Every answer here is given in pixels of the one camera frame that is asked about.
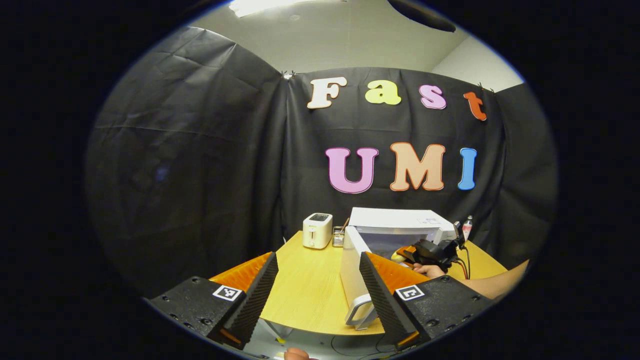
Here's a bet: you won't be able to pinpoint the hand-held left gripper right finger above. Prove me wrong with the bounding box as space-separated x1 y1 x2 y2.
358 251 496 351

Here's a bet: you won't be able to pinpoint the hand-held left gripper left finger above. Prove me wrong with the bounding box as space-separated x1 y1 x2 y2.
145 251 280 351

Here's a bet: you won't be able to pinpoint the white microwave oven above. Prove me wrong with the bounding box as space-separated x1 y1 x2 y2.
340 207 458 331

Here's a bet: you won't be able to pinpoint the white toaster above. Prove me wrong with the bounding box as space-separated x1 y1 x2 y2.
302 212 334 250

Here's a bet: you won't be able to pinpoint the black backdrop cloth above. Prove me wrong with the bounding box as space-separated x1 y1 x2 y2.
85 25 558 301

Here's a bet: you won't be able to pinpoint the dark oval object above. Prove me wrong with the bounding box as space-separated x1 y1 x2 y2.
387 0 457 33

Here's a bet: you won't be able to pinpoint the ceiling light panel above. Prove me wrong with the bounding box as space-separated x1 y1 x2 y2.
229 0 346 18

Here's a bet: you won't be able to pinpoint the red and black cables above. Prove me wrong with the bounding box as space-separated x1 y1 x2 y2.
452 244 473 280

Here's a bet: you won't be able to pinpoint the small wire utensil rack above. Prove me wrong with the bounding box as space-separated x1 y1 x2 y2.
332 217 351 248

